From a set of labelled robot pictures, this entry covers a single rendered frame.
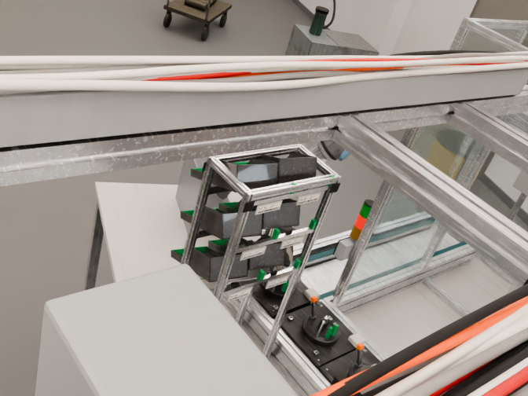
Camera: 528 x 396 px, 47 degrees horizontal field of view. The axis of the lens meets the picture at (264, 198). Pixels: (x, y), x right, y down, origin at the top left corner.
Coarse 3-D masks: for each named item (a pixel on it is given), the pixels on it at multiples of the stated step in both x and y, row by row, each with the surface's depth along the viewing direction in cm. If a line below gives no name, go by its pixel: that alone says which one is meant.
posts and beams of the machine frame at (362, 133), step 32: (512, 96) 134; (192, 128) 81; (224, 128) 83; (256, 128) 87; (288, 128) 92; (320, 128) 98; (352, 128) 97; (384, 128) 109; (480, 128) 118; (512, 128) 116; (0, 160) 65; (32, 160) 68; (64, 160) 71; (96, 160) 73; (128, 160) 76; (160, 160) 80; (384, 160) 93; (416, 160) 92; (512, 160) 113; (416, 192) 89; (448, 192) 86; (448, 224) 86; (480, 224) 82; (512, 224) 83; (512, 256) 80; (512, 288) 245
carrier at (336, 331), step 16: (320, 304) 234; (288, 320) 222; (304, 320) 221; (320, 320) 224; (336, 320) 229; (304, 336) 217; (320, 336) 216; (336, 336) 219; (352, 336) 221; (304, 352) 211; (320, 352) 213; (336, 352) 215
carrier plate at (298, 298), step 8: (256, 288) 232; (296, 288) 238; (304, 288) 239; (256, 296) 228; (264, 296) 229; (296, 296) 234; (304, 296) 235; (264, 304) 225; (272, 304) 227; (296, 304) 230; (304, 304) 232; (272, 312) 223; (288, 312) 228
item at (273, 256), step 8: (208, 240) 208; (216, 240) 210; (224, 240) 212; (240, 240) 215; (256, 240) 206; (216, 248) 204; (272, 248) 189; (256, 256) 186; (264, 256) 188; (272, 256) 190; (280, 256) 191; (248, 264) 186; (256, 264) 187; (264, 264) 188; (272, 264) 190; (280, 264) 192
